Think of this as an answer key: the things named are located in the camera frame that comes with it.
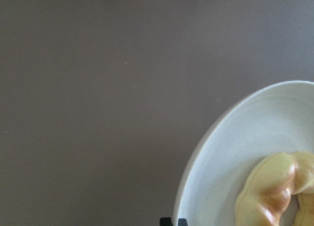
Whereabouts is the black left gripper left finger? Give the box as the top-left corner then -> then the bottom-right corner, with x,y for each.
159,217 -> 171,226

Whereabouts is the glazed twisted ring donut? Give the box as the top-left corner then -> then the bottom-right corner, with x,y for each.
235,151 -> 314,226

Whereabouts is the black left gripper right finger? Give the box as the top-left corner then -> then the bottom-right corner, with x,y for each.
178,218 -> 187,226

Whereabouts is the white round plate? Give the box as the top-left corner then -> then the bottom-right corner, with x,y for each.
171,81 -> 314,226

